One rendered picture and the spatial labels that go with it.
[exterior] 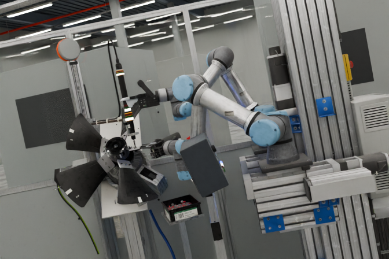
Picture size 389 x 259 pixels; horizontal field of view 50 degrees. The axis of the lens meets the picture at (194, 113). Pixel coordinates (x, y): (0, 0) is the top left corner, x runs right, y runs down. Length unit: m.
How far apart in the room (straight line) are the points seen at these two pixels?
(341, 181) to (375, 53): 2.94
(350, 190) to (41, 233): 2.29
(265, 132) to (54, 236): 2.06
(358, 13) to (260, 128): 3.07
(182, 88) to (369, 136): 0.91
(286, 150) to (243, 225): 1.38
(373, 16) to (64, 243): 3.55
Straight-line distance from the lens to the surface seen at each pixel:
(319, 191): 1.85
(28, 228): 3.42
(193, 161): 1.52
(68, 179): 2.36
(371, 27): 4.69
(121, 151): 2.31
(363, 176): 1.90
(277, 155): 1.92
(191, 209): 2.15
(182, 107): 2.21
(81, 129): 2.52
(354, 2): 4.70
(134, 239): 2.59
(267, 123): 1.76
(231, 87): 2.49
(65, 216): 3.31
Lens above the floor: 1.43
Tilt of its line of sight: 3 degrees down
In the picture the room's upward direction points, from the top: 11 degrees counter-clockwise
